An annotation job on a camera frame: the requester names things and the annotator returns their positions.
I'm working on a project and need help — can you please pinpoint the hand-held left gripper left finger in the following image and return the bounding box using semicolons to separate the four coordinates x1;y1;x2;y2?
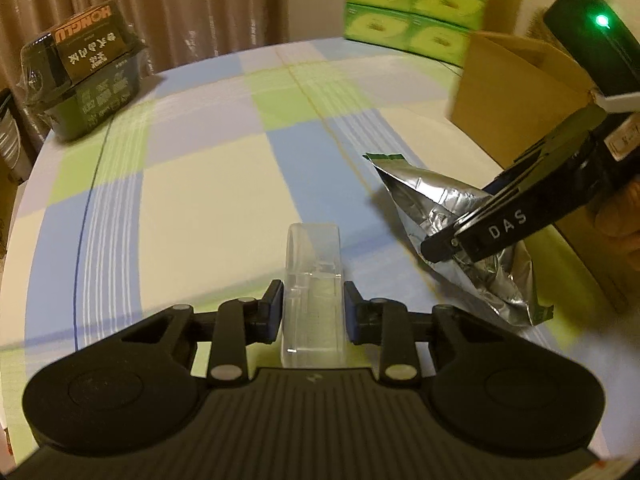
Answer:
122;280;286;387

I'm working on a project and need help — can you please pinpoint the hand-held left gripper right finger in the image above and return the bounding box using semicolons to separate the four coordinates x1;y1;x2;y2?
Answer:
342;281;496;387

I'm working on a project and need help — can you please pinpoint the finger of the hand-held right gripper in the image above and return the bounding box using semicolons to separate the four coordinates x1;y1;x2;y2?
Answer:
421;157;596;264
482;106;613;196

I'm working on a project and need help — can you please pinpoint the clear acrylic box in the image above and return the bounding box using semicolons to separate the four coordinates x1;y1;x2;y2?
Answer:
281;221;347;370

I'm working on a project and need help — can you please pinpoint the large cardboard box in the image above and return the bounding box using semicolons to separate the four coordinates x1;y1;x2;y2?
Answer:
450;30;640;316

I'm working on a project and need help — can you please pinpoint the silver foil bag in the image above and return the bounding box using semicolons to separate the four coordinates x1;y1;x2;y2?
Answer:
364;152;555;328

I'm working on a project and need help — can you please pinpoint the person's right hand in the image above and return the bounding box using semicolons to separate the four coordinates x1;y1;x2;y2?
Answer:
595;177;640;256

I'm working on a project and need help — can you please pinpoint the checked tablecloth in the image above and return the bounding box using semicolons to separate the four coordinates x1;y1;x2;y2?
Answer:
0;37;640;461

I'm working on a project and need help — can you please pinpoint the stack of green tissue packs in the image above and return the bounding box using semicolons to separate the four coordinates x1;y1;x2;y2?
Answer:
344;0;493;66

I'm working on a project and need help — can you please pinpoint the dark plastic-wrapped gift box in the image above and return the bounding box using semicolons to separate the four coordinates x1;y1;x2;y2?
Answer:
20;2;148;142

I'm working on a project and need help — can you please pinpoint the white plastic bucket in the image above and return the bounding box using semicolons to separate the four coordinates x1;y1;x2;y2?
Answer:
0;87;33;181

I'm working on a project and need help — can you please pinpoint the brown curtain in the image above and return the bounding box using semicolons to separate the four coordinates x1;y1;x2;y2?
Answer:
0;0;351;92

